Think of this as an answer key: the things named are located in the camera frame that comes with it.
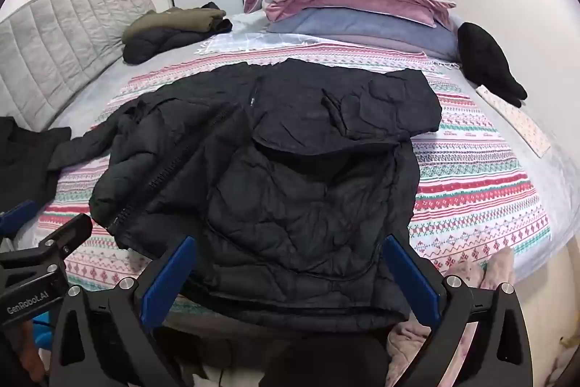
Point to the bed with grey sheet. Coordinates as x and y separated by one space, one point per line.
104 78

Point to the olive green jacket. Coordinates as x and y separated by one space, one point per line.
172 19

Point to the blue folded blanket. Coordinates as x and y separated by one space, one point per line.
362 26

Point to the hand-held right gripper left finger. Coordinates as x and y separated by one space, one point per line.
165 282

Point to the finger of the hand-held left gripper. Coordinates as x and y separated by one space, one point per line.
72 233
18 215

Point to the grey quilted headboard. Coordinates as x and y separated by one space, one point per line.
59 29

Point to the white dotted flat board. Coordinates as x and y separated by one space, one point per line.
521 124

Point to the dark folded puffer jacket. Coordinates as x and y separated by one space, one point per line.
149 44

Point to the person's dark trousers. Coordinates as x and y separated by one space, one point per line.
326 362

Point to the red green patterned blanket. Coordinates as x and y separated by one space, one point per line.
475 196

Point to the light checked fringed blanket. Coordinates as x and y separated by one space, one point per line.
240 42

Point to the dark cloth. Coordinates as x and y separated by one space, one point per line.
22 160

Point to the large black puffer jacket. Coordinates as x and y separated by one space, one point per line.
294 187

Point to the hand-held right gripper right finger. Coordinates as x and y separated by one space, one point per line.
412 282

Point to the black fleece garment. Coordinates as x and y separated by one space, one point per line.
485 56

